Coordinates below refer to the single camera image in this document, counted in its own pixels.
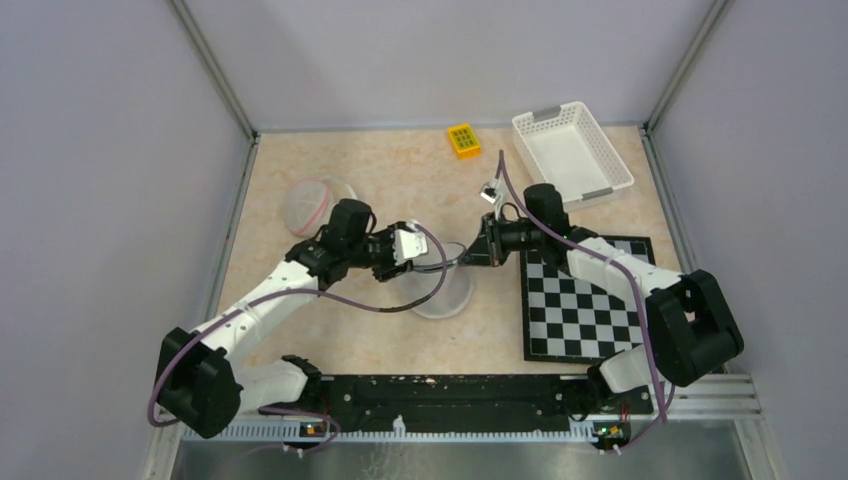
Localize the black white checkerboard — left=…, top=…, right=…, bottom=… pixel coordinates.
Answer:
left=519, top=251, right=643, bottom=365

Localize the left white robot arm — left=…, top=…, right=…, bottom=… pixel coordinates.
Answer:
left=146, top=199, right=446, bottom=438

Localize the white plastic basket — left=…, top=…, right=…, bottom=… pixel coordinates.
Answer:
left=512, top=101, right=635, bottom=213

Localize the yellow toy block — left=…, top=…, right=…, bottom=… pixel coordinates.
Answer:
left=447, top=123, right=482, bottom=160

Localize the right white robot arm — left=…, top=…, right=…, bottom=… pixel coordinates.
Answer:
left=459, top=183, right=745, bottom=412

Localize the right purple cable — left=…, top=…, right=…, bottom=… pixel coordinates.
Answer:
left=493, top=149, right=676, bottom=455

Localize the white toothed cable strip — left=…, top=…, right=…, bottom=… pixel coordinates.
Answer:
left=212, top=419, right=597, bottom=443

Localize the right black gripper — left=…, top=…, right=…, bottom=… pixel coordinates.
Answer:
left=458, top=211, right=544, bottom=268

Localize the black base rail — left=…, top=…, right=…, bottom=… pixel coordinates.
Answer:
left=278, top=374, right=654, bottom=433

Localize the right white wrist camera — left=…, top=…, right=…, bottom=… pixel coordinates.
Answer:
left=480, top=178, right=509, bottom=205

